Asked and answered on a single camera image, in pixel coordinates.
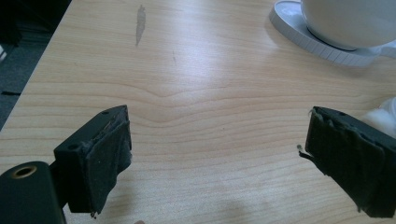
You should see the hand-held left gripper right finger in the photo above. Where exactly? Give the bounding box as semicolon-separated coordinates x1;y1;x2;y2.
298;105;396;218

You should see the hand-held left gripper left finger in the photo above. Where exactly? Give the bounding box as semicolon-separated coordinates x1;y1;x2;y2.
53;105;134;217

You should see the white tissue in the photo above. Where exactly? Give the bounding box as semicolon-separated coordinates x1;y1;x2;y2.
362;96;396;139

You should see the white bowl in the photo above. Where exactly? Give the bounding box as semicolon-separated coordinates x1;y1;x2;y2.
300;0;396;50

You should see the white stand with post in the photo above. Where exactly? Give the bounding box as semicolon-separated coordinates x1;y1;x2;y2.
269;0;396;68

